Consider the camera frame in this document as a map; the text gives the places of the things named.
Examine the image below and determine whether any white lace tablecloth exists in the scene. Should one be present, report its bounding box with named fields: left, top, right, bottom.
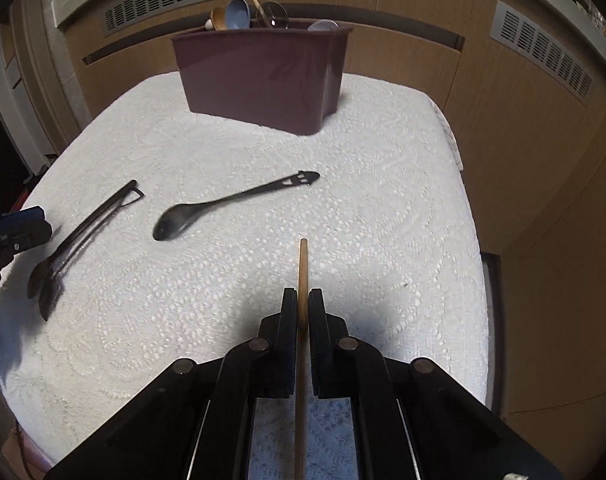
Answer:
left=0, top=71, right=489, bottom=480

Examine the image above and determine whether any wooden chopstick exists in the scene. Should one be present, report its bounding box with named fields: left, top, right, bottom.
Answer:
left=293, top=239, right=310, bottom=480
left=248, top=0, right=270, bottom=27

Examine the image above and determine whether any wooden panel cabinet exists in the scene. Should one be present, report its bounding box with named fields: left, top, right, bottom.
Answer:
left=3, top=0, right=606, bottom=441

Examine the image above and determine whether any short grey vent grille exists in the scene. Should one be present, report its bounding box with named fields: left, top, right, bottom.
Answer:
left=490, top=1, right=594, bottom=101

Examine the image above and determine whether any maroon plastic utensil holder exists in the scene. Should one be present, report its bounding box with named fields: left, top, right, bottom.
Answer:
left=171, top=22, right=355, bottom=136

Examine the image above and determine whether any white side cabinet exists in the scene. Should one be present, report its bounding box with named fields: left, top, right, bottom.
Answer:
left=0, top=35, right=48, bottom=171

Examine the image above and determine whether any long dark-handled spoon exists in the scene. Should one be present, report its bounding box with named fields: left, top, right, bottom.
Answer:
left=257, top=1, right=290, bottom=29

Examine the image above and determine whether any black shovel-handle utensil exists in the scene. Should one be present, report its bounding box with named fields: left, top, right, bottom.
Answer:
left=39, top=187, right=145, bottom=322

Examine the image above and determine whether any black spoon with cutout handle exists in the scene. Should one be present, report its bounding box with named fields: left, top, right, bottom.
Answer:
left=153, top=170, right=320, bottom=242

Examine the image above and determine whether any wooden handle spoon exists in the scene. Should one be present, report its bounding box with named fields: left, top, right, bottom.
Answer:
left=205, top=7, right=230, bottom=32

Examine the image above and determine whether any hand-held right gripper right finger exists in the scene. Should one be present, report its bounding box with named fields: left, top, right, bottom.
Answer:
left=309, top=288, right=565, bottom=480

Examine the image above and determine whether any black long spoon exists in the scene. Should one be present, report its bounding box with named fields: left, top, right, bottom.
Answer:
left=28, top=180, right=138, bottom=301

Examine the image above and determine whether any blue plastic spoon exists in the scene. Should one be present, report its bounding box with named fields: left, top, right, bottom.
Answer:
left=226, top=0, right=251, bottom=30

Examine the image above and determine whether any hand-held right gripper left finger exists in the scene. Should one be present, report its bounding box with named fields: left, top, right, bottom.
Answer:
left=43, top=287, right=301, bottom=480

